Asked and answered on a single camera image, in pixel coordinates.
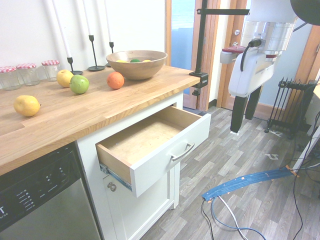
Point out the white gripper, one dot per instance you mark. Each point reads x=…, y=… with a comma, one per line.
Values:
x=247, y=75

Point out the white drawer with wooden inside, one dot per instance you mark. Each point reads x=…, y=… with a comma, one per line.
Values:
x=170, y=142

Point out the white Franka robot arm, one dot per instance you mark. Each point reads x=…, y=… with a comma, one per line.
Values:
x=272, y=27

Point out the black oil radiator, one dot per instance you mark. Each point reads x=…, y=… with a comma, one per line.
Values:
x=290, y=105

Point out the grey red door device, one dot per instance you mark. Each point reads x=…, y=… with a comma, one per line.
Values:
x=230, y=53

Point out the wooden door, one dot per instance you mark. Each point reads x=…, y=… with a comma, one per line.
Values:
x=230, y=30

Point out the yellow lemon in bowl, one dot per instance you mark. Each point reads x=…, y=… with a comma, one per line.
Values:
x=121, y=60
x=146, y=60

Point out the large wooden bowl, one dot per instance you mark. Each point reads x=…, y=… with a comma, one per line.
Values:
x=137, y=68

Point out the black round object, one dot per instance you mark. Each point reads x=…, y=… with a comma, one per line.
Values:
x=306, y=10

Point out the green lime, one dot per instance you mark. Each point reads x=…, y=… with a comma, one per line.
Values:
x=135, y=60

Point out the orange fruit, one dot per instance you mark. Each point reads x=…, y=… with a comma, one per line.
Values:
x=115, y=80

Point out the white kitchen cabinet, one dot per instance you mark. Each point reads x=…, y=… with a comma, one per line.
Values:
x=150, y=205

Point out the round metal cabinet knob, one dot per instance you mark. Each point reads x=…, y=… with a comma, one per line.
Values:
x=111, y=186

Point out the tall black candle holder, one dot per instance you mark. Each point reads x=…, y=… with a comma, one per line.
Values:
x=94, y=57

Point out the green apple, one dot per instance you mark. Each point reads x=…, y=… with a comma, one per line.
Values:
x=79, y=84

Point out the short black candle holder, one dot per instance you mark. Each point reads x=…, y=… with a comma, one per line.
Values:
x=72, y=67

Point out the yellow apple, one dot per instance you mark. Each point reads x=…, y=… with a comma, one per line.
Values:
x=63, y=78

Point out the glass jar red checkered lid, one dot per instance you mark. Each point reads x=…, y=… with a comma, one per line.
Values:
x=51, y=70
x=8, y=78
x=27, y=74

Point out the stainless steel dishwasher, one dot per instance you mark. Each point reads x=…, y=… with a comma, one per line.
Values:
x=47, y=200

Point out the yellow lemon with stem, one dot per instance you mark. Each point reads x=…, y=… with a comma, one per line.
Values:
x=26, y=105

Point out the black clamp camera stand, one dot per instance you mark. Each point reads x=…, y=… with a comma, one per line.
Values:
x=201, y=45

